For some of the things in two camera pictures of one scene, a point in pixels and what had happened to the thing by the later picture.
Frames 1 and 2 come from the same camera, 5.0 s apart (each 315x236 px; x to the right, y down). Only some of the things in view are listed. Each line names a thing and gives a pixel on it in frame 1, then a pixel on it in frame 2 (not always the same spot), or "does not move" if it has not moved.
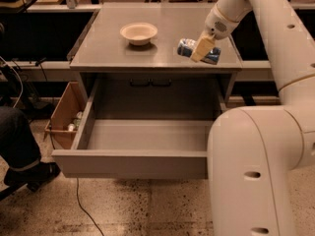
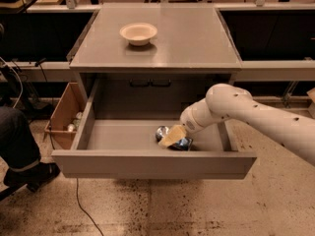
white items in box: x=76 y=123 does not move
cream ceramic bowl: x=139 y=33 does not move
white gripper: x=217 y=25 -> x=188 y=121
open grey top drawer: x=143 y=128 does not move
